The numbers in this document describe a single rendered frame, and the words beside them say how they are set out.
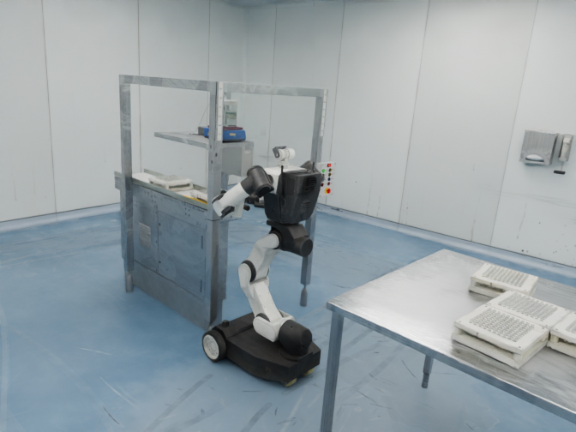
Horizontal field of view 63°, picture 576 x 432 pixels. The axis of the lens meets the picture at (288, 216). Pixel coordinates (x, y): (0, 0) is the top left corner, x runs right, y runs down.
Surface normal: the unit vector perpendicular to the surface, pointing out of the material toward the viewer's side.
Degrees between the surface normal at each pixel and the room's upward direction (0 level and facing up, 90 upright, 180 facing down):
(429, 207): 90
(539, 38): 90
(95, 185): 90
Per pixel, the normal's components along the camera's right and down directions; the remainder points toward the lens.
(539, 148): -0.63, 0.17
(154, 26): 0.77, 0.22
